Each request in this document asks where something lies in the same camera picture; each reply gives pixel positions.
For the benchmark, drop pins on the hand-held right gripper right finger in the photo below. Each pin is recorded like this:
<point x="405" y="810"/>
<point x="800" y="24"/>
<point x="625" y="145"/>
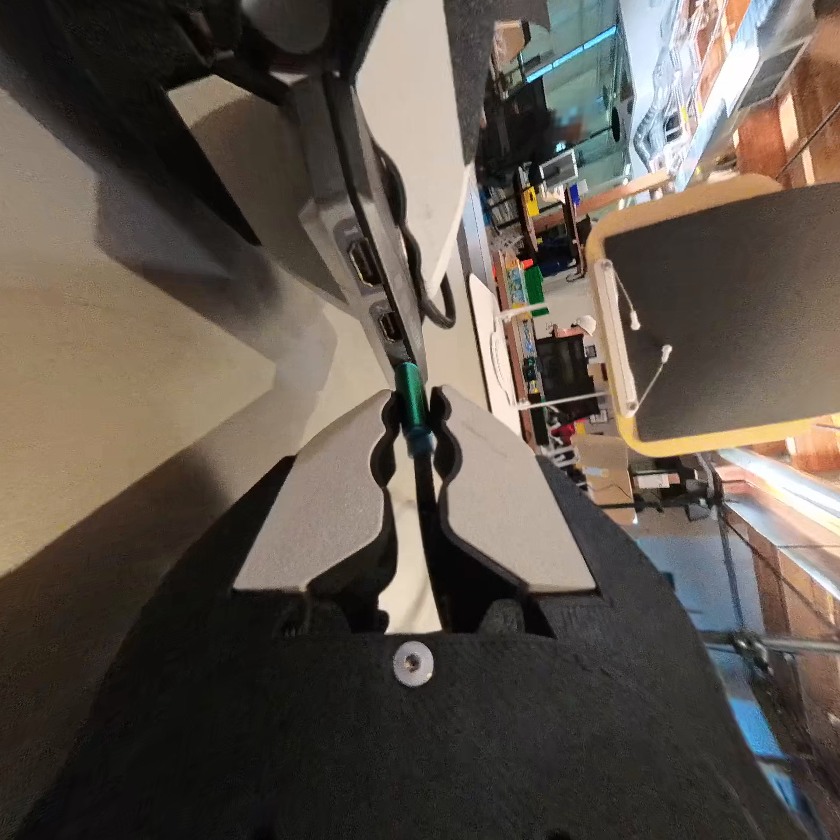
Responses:
<point x="512" y="518"/>

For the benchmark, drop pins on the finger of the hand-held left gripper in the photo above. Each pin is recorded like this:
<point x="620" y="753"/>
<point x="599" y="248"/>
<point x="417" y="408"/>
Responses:
<point x="420" y="98"/>
<point x="243" y="131"/>

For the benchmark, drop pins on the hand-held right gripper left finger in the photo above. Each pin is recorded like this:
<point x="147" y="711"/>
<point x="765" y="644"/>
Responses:
<point x="315" y="518"/>

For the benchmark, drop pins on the dark grey usb hub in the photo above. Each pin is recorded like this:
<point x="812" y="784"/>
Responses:
<point x="328" y="197"/>

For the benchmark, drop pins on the black monitor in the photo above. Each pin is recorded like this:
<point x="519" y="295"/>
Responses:
<point x="564" y="374"/>

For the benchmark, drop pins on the white lamp base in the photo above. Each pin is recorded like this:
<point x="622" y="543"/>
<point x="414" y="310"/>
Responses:
<point x="485" y="341"/>

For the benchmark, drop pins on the green plastic bin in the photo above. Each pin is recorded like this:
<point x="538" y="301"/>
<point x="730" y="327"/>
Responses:
<point x="533" y="289"/>

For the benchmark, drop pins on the wood-rimmed black panel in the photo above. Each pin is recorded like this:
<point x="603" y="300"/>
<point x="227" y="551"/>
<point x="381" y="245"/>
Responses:
<point x="722" y="295"/>

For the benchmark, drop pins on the white bracket bar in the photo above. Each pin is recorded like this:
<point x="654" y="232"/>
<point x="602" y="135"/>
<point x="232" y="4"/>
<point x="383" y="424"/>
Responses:
<point x="617" y="341"/>

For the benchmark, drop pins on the grey ventilation duct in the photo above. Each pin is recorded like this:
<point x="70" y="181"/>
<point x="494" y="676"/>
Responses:
<point x="768" y="79"/>

